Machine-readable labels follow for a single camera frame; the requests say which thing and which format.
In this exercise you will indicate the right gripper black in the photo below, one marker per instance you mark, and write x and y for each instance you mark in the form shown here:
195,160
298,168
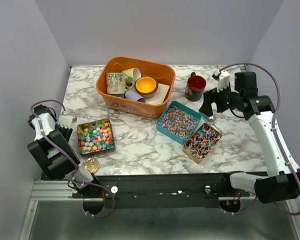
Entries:
211,96

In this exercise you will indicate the metal scoop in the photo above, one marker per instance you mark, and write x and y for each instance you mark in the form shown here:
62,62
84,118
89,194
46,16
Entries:
211,120

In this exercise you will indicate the teal tin swirl lollipops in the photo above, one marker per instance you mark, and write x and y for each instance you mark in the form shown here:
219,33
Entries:
178,122

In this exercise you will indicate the gold tin round lollipops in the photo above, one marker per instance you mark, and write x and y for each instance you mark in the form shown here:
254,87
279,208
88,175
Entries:
202,142

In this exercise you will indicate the gold tin star candies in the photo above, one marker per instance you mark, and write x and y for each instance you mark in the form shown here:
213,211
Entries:
95,138

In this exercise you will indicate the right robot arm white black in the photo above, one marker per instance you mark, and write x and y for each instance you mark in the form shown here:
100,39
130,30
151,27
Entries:
283,173

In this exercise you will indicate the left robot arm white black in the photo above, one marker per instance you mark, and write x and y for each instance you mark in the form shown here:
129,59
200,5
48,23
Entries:
53,153

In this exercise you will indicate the black red skull mug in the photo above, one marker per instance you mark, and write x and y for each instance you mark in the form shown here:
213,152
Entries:
195,87

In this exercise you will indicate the orange plastic bin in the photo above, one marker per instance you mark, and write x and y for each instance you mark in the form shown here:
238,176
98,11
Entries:
164,74

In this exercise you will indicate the yellow inside dark cup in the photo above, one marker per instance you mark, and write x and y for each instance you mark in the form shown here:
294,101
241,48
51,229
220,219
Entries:
146,86

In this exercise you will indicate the lavender cup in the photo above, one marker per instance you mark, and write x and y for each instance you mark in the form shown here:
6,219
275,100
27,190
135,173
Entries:
134,96

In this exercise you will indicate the pale green mug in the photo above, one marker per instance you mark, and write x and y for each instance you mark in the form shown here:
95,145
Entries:
131,76

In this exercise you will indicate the illustrated white mug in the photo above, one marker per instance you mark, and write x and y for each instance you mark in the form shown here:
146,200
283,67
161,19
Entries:
115,83

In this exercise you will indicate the gold round lid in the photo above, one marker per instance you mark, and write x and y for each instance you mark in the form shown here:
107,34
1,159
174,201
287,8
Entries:
91,164

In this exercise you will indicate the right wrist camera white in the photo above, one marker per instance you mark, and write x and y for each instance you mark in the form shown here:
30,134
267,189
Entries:
223,79

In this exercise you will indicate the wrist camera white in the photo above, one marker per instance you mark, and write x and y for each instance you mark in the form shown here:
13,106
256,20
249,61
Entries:
223,79
66,121

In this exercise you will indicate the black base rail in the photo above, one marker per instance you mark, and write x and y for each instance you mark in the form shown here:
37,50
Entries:
171,190

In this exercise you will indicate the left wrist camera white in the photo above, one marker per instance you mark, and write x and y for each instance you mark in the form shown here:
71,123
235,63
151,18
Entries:
66,121

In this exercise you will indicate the aluminium frame rail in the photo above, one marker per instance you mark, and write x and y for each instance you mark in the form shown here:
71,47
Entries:
47,190

